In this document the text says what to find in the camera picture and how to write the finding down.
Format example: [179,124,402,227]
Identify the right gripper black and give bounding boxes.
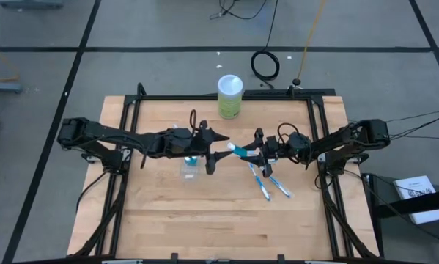
[240,127,312,179]

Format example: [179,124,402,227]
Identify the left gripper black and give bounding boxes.
[160,120,235,176]

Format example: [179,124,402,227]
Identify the blue toothpaste tube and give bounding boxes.
[226,142,259,158]

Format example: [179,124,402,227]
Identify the blue toothbrush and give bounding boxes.
[248,163,273,202]
[268,175,292,200]

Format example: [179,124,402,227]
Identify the green disinfecting wipes canister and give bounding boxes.
[217,74,244,120]

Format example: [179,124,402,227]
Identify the black side stand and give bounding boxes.
[361,172,439,230]

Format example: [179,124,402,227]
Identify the white booklet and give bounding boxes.
[393,175,439,225]

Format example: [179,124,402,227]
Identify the grey stand foot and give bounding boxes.
[0,0,64,10]
[0,80,24,95]

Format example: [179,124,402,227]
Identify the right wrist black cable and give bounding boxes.
[276,122,301,142]

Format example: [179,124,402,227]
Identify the black coiled hanging cable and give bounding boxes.
[250,0,281,90]

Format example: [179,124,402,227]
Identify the yellow hanging cable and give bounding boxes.
[292,0,329,87]

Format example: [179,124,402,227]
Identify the black arm base cable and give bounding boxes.
[75,170,110,212]

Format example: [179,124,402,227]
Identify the thick black power cable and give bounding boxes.
[388,111,439,141]

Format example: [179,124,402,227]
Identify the thin black cable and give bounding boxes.
[347,109,439,125]

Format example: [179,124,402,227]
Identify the orange floor cable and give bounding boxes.
[0,39,22,84]

